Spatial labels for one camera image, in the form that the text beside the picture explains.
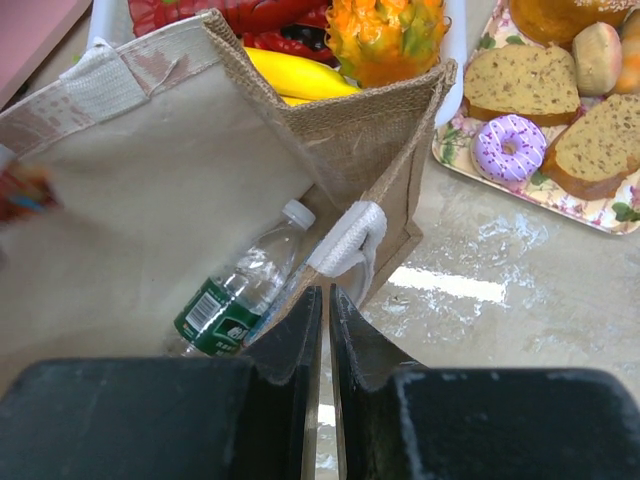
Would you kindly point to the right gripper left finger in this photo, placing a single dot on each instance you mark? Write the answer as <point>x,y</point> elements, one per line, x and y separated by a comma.
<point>253,416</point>

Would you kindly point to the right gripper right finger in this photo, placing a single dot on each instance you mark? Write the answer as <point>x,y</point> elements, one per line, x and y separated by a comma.
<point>399,419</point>

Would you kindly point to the clear water bottle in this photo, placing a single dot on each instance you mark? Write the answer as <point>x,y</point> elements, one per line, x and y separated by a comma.
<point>231,301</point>

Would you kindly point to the brown jute grocery bag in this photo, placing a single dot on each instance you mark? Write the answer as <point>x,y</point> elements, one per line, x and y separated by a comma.
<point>170,153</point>

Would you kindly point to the red snack packet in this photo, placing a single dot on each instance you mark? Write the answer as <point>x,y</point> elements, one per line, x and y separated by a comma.
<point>26,191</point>

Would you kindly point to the purple toy donut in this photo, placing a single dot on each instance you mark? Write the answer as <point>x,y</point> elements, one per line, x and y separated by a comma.
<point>508,150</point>

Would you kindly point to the floral serving tray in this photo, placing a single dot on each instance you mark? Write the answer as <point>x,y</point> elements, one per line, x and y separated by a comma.
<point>452,143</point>

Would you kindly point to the toy bread slice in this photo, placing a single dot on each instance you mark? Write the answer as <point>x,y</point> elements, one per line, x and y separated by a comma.
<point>533,82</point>
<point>595,154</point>

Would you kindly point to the yellow toy bananas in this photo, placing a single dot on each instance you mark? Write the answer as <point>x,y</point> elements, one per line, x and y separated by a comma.
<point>297,77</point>

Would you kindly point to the orange toy pineapple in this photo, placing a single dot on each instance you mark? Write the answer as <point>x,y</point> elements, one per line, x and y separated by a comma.
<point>381,42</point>

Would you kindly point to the red toy lobster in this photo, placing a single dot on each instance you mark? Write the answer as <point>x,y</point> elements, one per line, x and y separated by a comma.
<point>294,27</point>

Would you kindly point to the toy croissant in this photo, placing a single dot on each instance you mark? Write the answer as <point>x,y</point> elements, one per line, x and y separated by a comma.
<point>628,80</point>

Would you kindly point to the small toy bun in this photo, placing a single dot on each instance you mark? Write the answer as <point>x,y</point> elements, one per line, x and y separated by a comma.
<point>597,52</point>

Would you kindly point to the white plastic basket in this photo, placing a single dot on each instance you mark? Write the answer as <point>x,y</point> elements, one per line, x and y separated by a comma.
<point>110,20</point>

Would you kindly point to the pink three-tier shelf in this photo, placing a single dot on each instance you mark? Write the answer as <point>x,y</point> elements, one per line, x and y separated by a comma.
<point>30,30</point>

